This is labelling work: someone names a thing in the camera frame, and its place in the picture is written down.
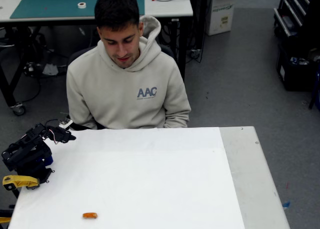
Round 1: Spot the green cutting mat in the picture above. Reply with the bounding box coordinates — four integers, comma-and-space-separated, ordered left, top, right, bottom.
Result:
9, 0, 146, 20

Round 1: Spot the white workbench with black legs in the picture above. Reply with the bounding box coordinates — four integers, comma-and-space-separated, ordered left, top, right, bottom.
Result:
0, 0, 195, 109

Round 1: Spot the man in beige hoodie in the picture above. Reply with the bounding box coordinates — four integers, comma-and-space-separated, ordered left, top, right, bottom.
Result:
66, 0, 192, 130

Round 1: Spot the black camera cable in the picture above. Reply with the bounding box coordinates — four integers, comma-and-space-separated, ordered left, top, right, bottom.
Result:
44, 118, 62, 127

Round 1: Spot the silver gripper camera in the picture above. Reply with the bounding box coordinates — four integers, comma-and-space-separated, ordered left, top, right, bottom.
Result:
58, 117, 74, 129

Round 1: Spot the red white servo wire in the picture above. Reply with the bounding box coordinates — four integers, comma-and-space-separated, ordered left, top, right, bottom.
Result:
48, 129, 60, 145

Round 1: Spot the black bin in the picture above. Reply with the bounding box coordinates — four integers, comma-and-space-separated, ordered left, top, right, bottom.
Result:
276, 42, 320, 92

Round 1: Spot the black tool cabinet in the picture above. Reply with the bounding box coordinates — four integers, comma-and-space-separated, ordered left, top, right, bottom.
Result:
273, 0, 320, 40

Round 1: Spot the white paper sheet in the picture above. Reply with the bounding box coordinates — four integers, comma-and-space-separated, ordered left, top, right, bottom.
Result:
7, 126, 246, 229

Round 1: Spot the caster wheel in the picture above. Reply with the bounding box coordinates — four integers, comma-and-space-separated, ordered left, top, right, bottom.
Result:
11, 102, 27, 116

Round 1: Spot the yellow table clamp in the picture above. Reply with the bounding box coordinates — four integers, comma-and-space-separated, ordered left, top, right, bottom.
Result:
2, 175, 41, 191
0, 204, 16, 225

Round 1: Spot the white cardboard box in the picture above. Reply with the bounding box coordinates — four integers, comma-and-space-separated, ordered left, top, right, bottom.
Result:
206, 0, 243, 36

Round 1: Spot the white crumpled bag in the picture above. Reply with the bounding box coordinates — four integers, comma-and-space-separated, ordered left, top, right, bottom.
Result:
42, 63, 60, 76

